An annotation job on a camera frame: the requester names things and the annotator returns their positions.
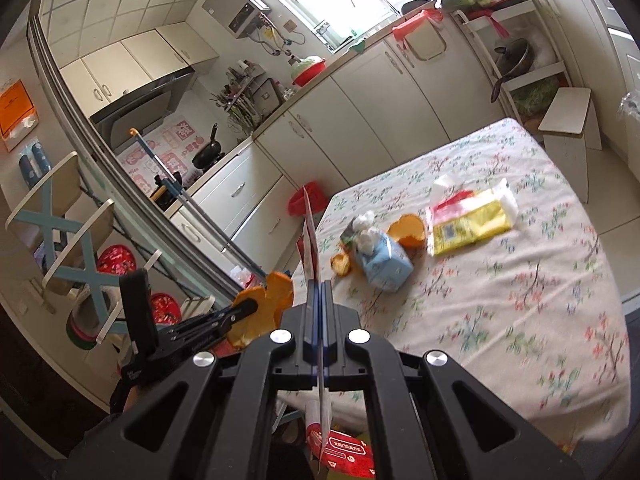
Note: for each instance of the white wooden stool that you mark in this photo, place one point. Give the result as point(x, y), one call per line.
point(567, 110)

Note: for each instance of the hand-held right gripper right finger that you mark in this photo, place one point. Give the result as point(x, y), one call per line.
point(326, 300)

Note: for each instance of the white water heater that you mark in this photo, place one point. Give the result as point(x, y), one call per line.
point(235, 5)

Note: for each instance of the white base cabinets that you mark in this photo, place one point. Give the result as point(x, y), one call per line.
point(375, 105)

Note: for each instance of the white trolley rack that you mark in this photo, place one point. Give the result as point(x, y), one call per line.
point(550, 65)

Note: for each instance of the wall utensil rack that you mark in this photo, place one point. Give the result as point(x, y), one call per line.
point(250, 95)

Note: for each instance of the orange wall box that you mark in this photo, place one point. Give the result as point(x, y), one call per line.
point(17, 110)

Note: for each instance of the crinkled clear plastic bag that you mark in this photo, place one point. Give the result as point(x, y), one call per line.
point(630, 104)

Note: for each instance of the red patterned slipper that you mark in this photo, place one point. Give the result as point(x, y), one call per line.
point(166, 309)
point(117, 260)

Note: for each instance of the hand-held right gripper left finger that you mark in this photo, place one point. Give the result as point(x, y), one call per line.
point(312, 300)

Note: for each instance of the beige slipper red trim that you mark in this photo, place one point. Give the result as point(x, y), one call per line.
point(87, 320)

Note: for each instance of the wall socket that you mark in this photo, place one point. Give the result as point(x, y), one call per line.
point(290, 26)

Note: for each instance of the small orange peel piece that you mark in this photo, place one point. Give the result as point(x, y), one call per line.
point(341, 264)

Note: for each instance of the red and white packet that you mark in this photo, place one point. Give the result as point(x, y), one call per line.
point(310, 240)

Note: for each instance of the table with floral tablecloth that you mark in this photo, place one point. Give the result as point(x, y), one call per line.
point(475, 310)

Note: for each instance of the white tissue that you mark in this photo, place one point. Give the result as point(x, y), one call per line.
point(365, 227)

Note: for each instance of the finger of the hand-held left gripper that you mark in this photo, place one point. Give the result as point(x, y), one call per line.
point(220, 316)
point(200, 340)

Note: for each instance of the grey sliding door frame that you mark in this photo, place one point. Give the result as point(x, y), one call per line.
point(100, 150)

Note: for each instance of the black wok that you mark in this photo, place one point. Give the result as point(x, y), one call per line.
point(515, 57)

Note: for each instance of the range hood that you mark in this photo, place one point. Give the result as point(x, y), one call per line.
point(145, 105)

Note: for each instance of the pink patterned backsplash sticker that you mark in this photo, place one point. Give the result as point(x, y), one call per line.
point(175, 145)

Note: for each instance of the green cloth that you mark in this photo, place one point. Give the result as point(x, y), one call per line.
point(358, 46)

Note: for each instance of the blue and white shoe rack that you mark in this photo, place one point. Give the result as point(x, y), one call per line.
point(52, 210)

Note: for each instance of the yellow packet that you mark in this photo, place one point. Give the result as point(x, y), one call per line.
point(470, 220)

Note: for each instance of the black frying pan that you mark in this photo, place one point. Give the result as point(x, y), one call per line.
point(207, 152)

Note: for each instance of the white stove cabinet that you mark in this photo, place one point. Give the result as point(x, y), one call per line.
point(235, 195)

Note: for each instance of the red basin on counter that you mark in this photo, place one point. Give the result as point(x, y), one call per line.
point(310, 72)

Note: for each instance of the white hanging bin red bag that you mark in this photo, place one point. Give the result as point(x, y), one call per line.
point(425, 40)

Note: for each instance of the red printed wrapper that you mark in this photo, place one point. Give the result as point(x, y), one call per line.
point(350, 455)

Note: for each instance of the red-lined waste bin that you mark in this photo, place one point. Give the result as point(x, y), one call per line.
point(307, 200)

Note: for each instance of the blue tissue pack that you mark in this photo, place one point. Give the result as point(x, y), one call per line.
point(387, 262)

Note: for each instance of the white upper cabinet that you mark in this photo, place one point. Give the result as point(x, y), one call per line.
point(130, 65)

